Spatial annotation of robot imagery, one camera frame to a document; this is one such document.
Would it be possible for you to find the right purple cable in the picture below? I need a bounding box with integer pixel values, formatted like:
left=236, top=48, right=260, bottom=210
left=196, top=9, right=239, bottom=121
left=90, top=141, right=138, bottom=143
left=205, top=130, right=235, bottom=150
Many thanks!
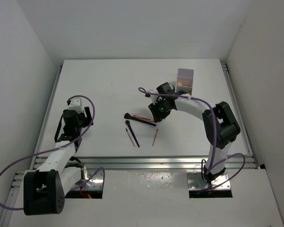
left=138, top=87, right=246, bottom=191

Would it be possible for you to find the black brush pink handle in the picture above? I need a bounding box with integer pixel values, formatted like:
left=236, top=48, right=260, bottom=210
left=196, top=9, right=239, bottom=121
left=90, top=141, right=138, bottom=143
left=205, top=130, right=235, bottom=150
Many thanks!
left=125, top=120, right=140, bottom=147

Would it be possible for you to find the thin orange angled brush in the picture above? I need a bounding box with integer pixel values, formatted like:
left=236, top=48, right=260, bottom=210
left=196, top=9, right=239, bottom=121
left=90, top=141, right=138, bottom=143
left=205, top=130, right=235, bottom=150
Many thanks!
left=152, top=129, right=159, bottom=147

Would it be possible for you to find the aluminium rail frame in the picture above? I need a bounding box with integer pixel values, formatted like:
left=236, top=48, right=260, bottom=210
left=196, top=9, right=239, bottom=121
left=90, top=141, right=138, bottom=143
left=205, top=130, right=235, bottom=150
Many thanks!
left=0, top=62, right=257, bottom=227

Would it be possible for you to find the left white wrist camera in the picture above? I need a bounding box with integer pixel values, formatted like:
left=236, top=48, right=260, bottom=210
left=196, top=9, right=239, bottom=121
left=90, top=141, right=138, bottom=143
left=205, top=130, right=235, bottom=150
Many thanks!
left=67, top=97, right=83, bottom=113

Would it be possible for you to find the large black makeup brush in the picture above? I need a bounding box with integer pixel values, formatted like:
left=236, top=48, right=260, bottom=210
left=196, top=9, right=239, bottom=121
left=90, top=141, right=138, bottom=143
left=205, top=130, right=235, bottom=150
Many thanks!
left=124, top=113, right=156, bottom=126

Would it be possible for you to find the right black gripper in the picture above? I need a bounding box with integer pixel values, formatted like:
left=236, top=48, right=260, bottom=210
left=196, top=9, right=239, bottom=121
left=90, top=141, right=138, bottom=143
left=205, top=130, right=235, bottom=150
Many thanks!
left=149, top=99, right=172, bottom=122

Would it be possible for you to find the purple cable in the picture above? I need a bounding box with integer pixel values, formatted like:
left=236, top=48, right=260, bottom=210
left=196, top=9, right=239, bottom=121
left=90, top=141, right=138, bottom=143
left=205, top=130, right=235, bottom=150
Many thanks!
left=138, top=87, right=246, bottom=191
left=0, top=95, right=105, bottom=210

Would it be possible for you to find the metal base plate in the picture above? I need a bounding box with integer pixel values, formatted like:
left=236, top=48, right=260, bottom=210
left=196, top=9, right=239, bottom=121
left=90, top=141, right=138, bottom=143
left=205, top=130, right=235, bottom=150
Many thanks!
left=71, top=166, right=106, bottom=191
left=186, top=170, right=231, bottom=191

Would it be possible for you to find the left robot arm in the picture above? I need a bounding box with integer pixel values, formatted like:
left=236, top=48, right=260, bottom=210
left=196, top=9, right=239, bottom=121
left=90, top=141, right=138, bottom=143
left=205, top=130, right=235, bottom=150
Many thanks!
left=23, top=106, right=92, bottom=216

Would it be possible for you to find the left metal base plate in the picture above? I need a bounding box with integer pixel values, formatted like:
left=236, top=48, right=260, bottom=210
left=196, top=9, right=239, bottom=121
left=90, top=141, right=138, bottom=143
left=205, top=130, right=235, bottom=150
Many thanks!
left=71, top=166, right=106, bottom=191

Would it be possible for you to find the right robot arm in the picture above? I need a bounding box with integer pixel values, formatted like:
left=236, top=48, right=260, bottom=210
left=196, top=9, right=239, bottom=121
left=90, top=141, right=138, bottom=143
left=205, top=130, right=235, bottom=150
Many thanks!
left=139, top=82, right=240, bottom=184

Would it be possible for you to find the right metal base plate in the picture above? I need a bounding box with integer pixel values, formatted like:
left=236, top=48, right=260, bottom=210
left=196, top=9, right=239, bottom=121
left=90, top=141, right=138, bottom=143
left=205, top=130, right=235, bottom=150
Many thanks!
left=186, top=170, right=231, bottom=191

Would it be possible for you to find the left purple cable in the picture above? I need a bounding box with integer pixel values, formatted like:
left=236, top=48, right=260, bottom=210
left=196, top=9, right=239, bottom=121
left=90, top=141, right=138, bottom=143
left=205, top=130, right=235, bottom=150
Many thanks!
left=0, top=95, right=105, bottom=210

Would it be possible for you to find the pink handle spoolie brush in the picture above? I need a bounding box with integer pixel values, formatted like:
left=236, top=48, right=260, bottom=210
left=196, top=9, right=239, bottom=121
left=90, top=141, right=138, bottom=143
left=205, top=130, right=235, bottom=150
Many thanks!
left=125, top=128, right=135, bottom=147

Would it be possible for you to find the white divided organizer box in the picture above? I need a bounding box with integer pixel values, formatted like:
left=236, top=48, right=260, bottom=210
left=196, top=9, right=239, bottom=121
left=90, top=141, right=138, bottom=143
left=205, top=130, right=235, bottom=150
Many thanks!
left=176, top=68, right=195, bottom=95

